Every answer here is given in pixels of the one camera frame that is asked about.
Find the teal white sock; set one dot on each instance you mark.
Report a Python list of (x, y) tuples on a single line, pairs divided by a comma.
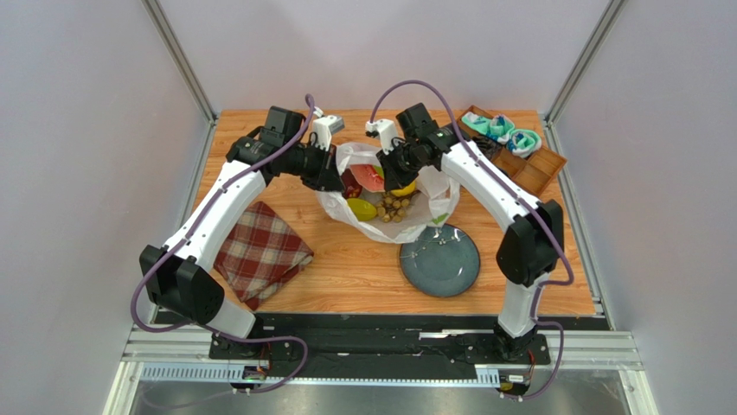
[(496, 128)]

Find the wooden compartment tray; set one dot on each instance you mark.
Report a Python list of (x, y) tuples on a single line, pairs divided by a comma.
[(537, 174)]

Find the yellow fake pear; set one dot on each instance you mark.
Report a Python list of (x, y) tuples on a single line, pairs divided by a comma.
[(402, 192)]

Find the yellow fake starfruit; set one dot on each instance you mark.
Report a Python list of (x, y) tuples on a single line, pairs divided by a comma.
[(363, 210)]

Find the dark red fake fruit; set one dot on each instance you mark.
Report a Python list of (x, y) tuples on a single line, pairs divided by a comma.
[(352, 188)]

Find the red plaid cloth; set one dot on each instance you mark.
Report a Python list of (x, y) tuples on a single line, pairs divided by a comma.
[(261, 255)]

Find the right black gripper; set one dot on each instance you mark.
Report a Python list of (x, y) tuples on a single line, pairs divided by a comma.
[(393, 172)]

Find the blue ceramic plate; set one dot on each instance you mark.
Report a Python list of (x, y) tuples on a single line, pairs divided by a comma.
[(443, 262)]

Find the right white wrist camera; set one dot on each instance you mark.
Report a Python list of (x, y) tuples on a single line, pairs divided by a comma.
[(385, 130)]

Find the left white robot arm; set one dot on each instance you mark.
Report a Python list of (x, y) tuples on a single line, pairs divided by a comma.
[(176, 275)]

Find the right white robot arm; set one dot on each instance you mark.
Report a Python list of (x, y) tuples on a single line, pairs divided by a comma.
[(532, 230)]

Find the brown fake longan bunch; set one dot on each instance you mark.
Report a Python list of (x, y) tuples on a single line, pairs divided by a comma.
[(394, 209)]

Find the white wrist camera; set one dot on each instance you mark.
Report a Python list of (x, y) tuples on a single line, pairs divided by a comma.
[(323, 129), (385, 130)]

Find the white plastic bag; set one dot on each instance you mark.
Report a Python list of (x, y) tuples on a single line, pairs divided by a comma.
[(437, 196)]

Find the blue white sock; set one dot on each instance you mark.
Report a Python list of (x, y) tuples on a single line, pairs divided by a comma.
[(523, 143)]

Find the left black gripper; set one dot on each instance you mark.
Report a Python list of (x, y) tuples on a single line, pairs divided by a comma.
[(327, 176)]

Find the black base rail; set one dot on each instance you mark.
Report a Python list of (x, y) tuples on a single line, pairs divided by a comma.
[(378, 346)]

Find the red fake watermelon slice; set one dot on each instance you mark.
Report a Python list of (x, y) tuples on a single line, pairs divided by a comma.
[(365, 174)]

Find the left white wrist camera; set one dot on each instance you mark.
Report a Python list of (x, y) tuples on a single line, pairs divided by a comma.
[(323, 129)]

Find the black sock roll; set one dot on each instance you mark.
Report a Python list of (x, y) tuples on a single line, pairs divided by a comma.
[(488, 147)]

